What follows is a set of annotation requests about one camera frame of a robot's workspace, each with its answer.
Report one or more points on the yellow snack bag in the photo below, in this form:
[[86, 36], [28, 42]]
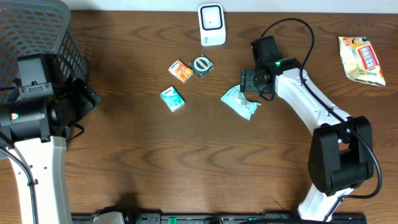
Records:
[[360, 62]]

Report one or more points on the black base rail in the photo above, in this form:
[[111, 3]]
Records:
[[117, 215]]

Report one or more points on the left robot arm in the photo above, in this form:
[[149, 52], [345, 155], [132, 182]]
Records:
[[34, 128]]

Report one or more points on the dark grey plastic basket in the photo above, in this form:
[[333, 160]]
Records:
[[40, 27]]

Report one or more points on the teal Kleenex tissue packet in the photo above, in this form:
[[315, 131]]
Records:
[[172, 99]]

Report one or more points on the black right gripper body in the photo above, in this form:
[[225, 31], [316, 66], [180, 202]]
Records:
[[249, 81]]

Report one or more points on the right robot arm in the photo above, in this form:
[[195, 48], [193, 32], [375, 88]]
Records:
[[340, 158]]

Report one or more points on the orange tissue packet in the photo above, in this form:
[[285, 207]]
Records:
[[180, 71]]

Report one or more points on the dark green round-logo packet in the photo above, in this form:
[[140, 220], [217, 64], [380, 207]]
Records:
[[202, 65]]

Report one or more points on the teal wipes packet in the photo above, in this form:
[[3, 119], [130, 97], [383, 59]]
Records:
[[238, 102]]

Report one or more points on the white barcode scanner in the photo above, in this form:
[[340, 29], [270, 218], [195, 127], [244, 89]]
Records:
[[211, 24]]

